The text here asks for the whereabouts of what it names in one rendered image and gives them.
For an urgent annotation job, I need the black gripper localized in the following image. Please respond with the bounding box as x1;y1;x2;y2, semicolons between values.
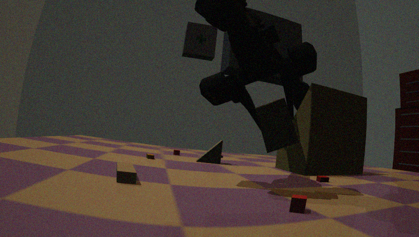
199;42;317;129

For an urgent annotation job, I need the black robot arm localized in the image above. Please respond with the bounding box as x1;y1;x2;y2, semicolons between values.
195;0;310;110

